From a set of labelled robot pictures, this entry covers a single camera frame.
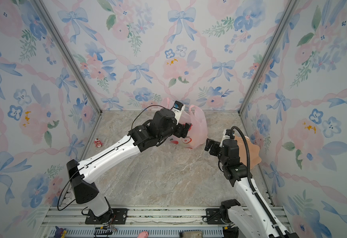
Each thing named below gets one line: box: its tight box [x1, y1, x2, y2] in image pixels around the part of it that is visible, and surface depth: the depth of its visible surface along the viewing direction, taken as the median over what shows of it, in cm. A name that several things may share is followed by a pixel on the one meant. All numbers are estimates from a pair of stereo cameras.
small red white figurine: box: [93, 137, 104, 148], surface depth 100 cm
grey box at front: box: [182, 230, 203, 238], surface depth 68 cm
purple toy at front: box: [53, 225, 67, 238], surface depth 68 cm
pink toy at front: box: [137, 230, 149, 238], surface depth 70 cm
